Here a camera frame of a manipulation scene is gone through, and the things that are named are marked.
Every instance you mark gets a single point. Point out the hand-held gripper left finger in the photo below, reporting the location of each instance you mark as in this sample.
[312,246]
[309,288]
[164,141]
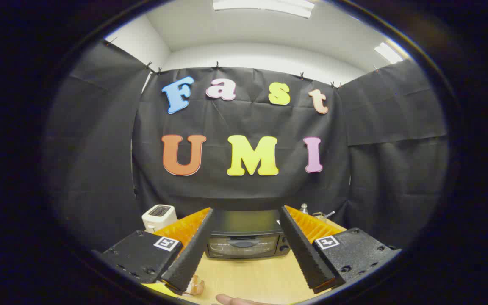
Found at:
[189,258]

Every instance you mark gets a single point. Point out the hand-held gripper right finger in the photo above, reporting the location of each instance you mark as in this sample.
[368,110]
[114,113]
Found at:
[307,254]

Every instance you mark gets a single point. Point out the toasted bread sandwich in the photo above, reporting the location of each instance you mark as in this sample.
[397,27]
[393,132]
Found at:
[195,286]

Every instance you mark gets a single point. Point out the black toaster oven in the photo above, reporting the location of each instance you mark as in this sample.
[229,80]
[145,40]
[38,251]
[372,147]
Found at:
[244,233]

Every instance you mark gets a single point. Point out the white pop-up toaster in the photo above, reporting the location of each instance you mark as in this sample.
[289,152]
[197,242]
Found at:
[158,216]

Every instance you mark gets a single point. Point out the small ceiling light panel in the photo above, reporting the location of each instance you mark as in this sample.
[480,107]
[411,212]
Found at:
[389,53]

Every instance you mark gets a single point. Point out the long ceiling light panel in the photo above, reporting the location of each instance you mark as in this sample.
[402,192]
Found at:
[265,6]

